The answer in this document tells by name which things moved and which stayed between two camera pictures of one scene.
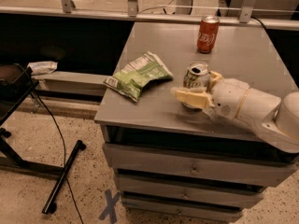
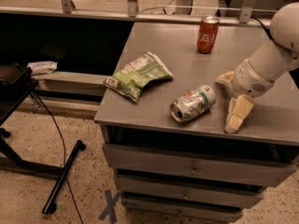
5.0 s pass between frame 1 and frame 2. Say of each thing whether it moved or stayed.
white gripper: moved
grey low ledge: stayed
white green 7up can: moved
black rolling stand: stayed
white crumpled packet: stayed
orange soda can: stayed
